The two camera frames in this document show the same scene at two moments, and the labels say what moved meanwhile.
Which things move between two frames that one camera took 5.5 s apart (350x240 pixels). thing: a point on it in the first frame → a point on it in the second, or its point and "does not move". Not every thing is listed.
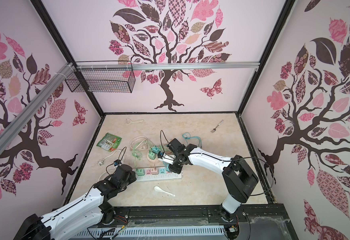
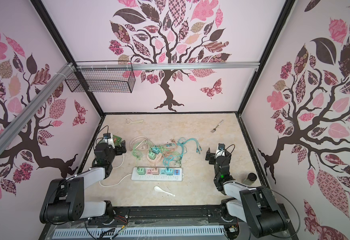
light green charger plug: (140, 172) does not move
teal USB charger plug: (155, 149) does not move
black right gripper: (172, 167) → (211, 156)
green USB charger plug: (151, 155) does not move
